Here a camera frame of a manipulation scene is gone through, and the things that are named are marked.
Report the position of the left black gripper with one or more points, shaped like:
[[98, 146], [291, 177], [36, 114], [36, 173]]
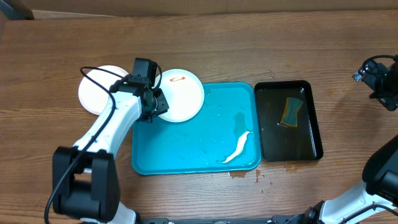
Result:
[[164, 106]]

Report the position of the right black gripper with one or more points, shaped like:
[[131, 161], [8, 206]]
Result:
[[376, 79]]

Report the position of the white plate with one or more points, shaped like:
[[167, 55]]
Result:
[[91, 96], [184, 93]]

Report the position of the green yellow sponge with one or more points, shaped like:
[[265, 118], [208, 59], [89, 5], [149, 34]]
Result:
[[291, 112]]

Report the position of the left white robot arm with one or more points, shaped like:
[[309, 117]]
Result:
[[85, 183]]

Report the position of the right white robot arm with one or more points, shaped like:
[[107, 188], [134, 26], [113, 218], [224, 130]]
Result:
[[377, 192]]

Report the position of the teal plastic tray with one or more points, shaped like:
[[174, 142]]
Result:
[[222, 137]]

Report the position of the black water tray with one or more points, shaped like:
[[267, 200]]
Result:
[[278, 142]]

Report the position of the dark chair leg corner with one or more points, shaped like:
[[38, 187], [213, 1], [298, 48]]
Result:
[[16, 10]]

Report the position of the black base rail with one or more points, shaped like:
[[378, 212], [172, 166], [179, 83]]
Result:
[[278, 219]]

